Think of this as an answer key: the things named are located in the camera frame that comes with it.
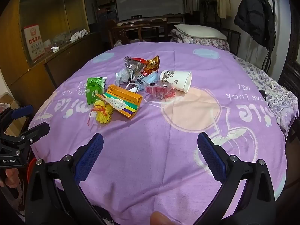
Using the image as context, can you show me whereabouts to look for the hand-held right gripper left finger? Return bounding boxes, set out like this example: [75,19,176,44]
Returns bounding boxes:
[25,133,105,225]

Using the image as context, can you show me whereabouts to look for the white pillow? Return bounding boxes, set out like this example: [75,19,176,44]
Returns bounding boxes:
[174,24,228,40]

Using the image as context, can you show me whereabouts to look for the person's left hand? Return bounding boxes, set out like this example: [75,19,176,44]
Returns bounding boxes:
[0,167,20,189]

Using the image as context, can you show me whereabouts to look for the white printed paper cup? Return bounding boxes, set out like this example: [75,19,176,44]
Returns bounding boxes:
[159,70,193,93]

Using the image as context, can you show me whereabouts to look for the clear printed wrapper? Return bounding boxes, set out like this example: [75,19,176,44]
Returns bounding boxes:
[96,94,125,110]

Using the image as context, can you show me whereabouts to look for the purple printed blanket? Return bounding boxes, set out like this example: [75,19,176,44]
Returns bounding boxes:
[28,41,289,225]

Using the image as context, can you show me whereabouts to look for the dark wooden shelf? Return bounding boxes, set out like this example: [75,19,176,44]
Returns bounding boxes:
[94,0,118,26]

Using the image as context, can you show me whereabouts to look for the black metal bed frame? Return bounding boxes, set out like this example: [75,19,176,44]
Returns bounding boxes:
[225,28,242,55]

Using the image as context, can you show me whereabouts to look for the blue face mask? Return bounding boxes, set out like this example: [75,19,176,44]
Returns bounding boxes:
[138,71,162,91]

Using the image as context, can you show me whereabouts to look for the green packet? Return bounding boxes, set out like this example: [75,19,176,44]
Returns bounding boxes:
[86,76,106,105]

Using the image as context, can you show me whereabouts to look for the person's right hand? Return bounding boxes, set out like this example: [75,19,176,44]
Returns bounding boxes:
[150,211,175,225]

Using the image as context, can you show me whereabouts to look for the orange striped carton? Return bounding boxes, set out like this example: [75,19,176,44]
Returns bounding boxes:
[105,84,143,120]

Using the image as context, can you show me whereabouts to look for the white cloth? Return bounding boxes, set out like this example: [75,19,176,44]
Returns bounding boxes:
[70,29,89,42]

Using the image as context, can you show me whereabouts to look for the dark wooden chair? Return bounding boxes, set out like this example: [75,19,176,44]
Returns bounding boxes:
[105,20,169,48]

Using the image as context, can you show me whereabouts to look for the pale blue plastic wrapper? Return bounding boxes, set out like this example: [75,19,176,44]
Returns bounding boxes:
[115,69,130,86]

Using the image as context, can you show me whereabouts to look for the red snack bag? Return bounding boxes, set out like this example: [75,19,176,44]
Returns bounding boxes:
[132,55,161,78]

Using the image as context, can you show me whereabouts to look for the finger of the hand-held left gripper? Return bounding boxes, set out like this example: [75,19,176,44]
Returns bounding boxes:
[0,105,34,137]
[0,122,51,154]

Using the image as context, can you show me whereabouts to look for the folded floral quilt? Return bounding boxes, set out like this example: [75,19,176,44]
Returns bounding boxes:
[170,29,231,51]

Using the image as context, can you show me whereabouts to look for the clear red plastic wrapper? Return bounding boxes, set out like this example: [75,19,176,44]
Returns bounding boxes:
[145,81,176,100]

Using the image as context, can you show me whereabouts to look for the black jacket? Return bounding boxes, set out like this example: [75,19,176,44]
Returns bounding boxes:
[234,0,277,51]

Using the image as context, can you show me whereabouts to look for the red white box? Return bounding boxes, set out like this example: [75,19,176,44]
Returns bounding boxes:
[22,24,46,63]

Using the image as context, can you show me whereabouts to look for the wooden glass cabinet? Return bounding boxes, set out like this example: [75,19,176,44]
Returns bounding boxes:
[0,0,113,122]

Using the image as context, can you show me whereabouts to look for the white covered board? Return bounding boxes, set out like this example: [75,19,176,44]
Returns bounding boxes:
[112,0,185,21]

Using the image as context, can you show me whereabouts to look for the cardboard box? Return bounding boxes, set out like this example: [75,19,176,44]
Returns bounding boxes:
[0,94,26,132]

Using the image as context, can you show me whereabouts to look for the floral bed sheet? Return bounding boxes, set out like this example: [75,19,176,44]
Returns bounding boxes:
[232,54,299,136]

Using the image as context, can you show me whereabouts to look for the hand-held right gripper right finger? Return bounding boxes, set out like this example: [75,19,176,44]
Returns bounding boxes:
[197,132,276,225]

